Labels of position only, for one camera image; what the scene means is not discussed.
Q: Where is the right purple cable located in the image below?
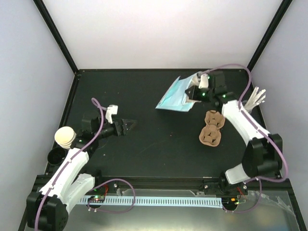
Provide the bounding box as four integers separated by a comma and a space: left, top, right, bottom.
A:
201, 63, 289, 214

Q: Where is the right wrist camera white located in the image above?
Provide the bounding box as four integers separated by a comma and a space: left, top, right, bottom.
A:
197, 74, 209, 89

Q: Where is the light blue paper bag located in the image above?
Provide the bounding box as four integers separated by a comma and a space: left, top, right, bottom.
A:
155, 73, 198, 112

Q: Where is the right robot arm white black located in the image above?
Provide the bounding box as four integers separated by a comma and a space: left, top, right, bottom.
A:
185, 71, 288, 194

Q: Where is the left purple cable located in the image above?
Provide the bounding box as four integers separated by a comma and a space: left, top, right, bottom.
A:
35, 97, 136, 231

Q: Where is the circuit board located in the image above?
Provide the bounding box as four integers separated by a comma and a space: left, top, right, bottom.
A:
88, 195, 105, 203
222, 196, 247, 205

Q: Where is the clear glass straw holder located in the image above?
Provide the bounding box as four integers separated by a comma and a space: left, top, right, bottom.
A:
243, 101, 254, 114

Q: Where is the left black frame post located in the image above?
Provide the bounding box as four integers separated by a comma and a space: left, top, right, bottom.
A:
33, 0, 78, 74

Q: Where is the brown cardboard cup carrier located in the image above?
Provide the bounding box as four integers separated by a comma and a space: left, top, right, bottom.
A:
199, 110, 226, 147

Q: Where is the purple cable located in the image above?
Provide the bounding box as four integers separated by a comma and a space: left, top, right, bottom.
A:
201, 63, 289, 214
35, 97, 136, 231

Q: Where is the left circuit board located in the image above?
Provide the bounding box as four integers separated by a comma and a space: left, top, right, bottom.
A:
88, 195, 105, 203

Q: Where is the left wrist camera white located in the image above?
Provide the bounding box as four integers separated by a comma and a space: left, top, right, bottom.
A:
105, 104, 118, 124

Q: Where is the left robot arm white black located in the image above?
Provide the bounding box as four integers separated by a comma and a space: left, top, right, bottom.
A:
26, 113, 137, 231

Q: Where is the light blue slotted cable duct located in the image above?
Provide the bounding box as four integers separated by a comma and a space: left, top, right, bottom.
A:
77, 195, 222, 208

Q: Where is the right circuit board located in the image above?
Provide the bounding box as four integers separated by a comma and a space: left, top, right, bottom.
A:
222, 196, 247, 205

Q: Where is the black aluminium frame rail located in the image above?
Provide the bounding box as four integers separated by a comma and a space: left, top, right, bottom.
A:
32, 175, 293, 195

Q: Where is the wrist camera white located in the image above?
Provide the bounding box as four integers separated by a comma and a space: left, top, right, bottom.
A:
197, 74, 209, 89
105, 104, 118, 124

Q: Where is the black frame post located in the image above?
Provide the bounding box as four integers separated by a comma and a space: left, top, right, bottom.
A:
247, 0, 293, 71
33, 0, 78, 74

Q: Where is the right black frame post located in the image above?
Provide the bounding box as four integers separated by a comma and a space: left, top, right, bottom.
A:
247, 0, 293, 71

